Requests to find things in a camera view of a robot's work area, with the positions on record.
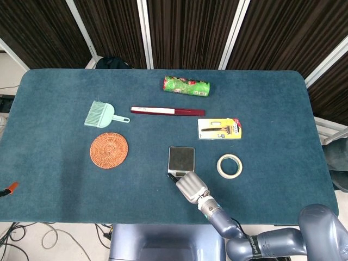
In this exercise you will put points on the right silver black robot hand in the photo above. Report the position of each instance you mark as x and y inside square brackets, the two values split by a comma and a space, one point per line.
[191, 187]

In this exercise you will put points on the round orange woven coaster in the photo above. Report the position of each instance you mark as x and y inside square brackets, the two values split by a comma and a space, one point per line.
[109, 150]

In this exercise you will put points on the mint green hand brush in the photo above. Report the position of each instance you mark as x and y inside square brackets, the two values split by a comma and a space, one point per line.
[102, 115]

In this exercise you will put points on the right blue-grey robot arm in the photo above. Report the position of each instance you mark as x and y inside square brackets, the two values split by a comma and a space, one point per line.
[223, 217]

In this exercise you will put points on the orange black tool tip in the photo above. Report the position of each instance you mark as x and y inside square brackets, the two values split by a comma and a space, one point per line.
[11, 188]

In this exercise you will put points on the black device box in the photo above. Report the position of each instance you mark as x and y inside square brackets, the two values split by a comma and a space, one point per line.
[6, 103]

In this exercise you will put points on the long dark red box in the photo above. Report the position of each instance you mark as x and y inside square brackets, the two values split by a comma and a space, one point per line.
[187, 111]

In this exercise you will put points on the white partition frame post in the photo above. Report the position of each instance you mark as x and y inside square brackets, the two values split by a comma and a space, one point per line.
[326, 63]
[145, 35]
[81, 30]
[13, 55]
[233, 35]

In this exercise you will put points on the black bag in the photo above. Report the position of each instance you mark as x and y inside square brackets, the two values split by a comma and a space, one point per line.
[112, 63]

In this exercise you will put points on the dark blue fabric bundle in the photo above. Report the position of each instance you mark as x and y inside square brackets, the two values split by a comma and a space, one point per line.
[338, 157]

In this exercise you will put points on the small digital kitchen scale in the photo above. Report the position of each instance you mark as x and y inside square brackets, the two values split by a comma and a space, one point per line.
[181, 157]

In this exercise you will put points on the cream masking tape roll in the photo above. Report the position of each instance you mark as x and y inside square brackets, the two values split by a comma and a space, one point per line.
[229, 176]

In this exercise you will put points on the white metal rack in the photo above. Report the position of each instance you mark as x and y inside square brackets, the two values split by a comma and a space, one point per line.
[327, 130]

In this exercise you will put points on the blue felt table cloth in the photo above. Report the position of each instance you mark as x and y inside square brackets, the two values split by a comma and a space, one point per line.
[68, 190]

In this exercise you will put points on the blue-grey robot torso base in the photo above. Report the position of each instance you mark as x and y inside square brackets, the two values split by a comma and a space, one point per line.
[166, 242]

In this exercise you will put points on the green printed bag roll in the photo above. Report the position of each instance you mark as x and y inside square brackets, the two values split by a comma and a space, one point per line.
[186, 86]

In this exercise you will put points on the razor in yellow blister pack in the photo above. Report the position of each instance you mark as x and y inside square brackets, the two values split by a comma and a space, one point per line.
[218, 129]

